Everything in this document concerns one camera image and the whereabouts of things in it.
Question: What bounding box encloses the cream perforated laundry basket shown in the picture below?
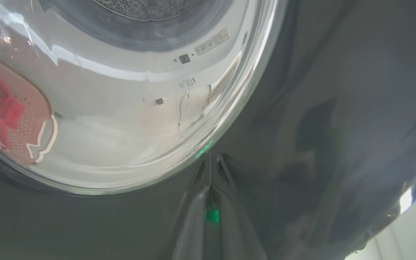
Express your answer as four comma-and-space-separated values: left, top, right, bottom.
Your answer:
0, 49, 59, 166

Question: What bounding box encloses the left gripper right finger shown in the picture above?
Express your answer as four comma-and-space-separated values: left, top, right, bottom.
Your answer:
212, 153, 268, 260

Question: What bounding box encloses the glass washer door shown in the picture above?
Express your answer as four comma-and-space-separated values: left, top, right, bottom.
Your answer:
0, 0, 416, 260

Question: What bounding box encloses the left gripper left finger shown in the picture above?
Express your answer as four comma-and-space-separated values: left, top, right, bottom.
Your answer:
172, 153, 212, 260

